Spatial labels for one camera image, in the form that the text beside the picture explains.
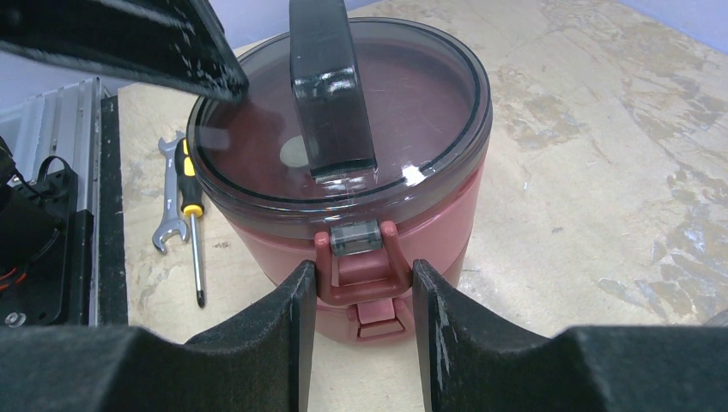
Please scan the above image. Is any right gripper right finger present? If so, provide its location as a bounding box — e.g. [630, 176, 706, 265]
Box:
[413, 259, 727, 411]

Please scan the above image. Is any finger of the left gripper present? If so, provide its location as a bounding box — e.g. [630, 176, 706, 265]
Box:
[1, 0, 249, 103]

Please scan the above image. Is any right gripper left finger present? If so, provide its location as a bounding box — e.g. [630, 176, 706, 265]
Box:
[1, 261, 317, 411]

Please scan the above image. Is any transparent grey pot lid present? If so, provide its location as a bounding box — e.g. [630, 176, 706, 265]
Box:
[186, 0, 494, 308]

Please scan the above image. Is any red round lid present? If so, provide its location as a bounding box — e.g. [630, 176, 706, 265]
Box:
[197, 41, 476, 203]

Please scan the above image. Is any red steel pot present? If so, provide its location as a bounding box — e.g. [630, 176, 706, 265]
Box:
[235, 166, 483, 345]

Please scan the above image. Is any yellow black screwdriver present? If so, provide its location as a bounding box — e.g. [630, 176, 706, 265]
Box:
[174, 137, 206, 308]

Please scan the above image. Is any silver open-end wrench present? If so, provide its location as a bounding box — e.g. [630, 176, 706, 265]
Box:
[152, 130, 188, 254]

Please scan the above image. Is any aluminium frame rail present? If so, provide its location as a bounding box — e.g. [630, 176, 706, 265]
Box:
[0, 76, 106, 211]

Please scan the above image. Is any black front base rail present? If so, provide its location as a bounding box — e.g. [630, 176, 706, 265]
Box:
[0, 94, 129, 328]

